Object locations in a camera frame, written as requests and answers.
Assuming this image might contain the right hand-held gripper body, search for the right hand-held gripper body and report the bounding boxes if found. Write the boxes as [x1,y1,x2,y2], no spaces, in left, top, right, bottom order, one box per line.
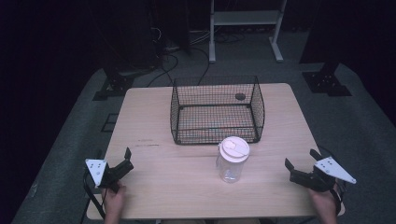
[289,156,358,193]

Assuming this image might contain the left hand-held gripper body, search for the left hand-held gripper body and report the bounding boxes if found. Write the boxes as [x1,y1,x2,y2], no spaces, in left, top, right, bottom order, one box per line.
[84,158,134,191]

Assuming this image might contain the clear plastic jar white lid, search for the clear plastic jar white lid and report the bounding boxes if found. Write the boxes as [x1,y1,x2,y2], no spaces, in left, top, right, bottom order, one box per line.
[216,135,251,184]

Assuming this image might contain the black wire mesh basket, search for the black wire mesh basket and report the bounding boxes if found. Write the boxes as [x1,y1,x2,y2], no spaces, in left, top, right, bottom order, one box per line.
[169,75,266,146]

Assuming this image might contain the person's left hand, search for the person's left hand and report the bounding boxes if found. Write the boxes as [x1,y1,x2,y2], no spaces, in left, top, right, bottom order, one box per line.
[102,181,127,217]

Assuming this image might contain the person's right hand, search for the person's right hand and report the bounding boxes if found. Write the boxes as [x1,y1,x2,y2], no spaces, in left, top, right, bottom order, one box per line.
[307,183,340,217]

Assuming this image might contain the black stand base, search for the black stand base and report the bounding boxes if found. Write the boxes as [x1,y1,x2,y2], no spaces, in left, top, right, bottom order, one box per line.
[92,72,135,102]
[302,61,353,97]

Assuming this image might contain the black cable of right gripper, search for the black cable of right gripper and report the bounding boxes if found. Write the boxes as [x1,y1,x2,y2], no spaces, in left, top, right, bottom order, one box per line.
[329,179,347,217]

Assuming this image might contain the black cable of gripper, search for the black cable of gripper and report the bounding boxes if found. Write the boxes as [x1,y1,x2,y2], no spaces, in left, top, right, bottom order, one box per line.
[329,179,347,217]
[81,169,107,220]

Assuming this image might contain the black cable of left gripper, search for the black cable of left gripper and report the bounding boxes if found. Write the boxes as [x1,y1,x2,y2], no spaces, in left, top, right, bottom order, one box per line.
[81,169,107,220]

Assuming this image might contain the black rectangular floor frame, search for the black rectangular floor frame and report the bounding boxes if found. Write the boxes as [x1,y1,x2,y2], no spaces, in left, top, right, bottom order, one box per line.
[101,113,120,133]

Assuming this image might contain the black floor cables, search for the black floor cables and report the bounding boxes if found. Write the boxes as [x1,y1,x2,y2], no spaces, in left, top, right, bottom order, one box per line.
[146,27,247,89]

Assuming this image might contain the white metal stand frame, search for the white metal stand frame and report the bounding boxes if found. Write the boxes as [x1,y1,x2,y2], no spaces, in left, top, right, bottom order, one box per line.
[208,0,288,63]

